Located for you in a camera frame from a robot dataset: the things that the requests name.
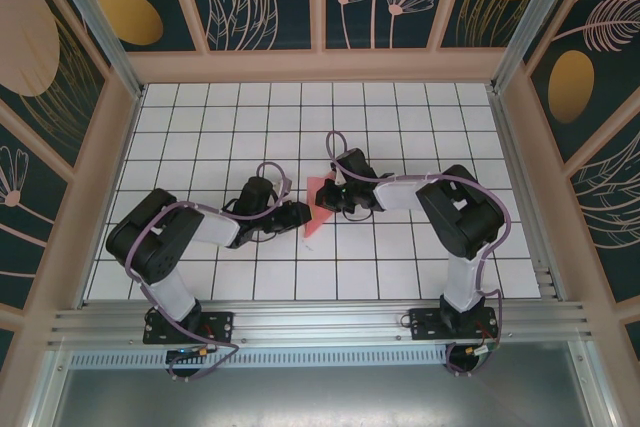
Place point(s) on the pink paper sheet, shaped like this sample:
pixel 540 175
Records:
pixel 315 187

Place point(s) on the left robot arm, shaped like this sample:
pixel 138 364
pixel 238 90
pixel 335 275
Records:
pixel 217 229

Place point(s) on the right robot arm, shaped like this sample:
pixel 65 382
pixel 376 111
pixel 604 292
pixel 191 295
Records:
pixel 400 192

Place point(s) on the grey metal sheet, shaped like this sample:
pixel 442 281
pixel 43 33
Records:
pixel 320 397

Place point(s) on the white right camera bracket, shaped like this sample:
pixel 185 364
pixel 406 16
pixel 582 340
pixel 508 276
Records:
pixel 340 178

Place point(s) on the white camera bracket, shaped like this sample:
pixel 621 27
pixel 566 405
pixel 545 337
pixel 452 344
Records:
pixel 340 178
pixel 281 185

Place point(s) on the white left camera bracket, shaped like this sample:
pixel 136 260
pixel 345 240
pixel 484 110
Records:
pixel 281 185

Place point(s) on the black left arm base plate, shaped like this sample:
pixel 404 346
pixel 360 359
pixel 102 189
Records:
pixel 220 327

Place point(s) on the aluminium mounting rail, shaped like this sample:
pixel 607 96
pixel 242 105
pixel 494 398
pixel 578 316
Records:
pixel 320 319

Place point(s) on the aluminium side rail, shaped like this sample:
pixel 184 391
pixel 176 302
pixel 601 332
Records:
pixel 520 197

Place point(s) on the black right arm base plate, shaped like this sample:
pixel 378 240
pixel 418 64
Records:
pixel 425 327

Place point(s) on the aluminium frame post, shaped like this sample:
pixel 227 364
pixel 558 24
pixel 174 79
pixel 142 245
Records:
pixel 100 22
pixel 535 12

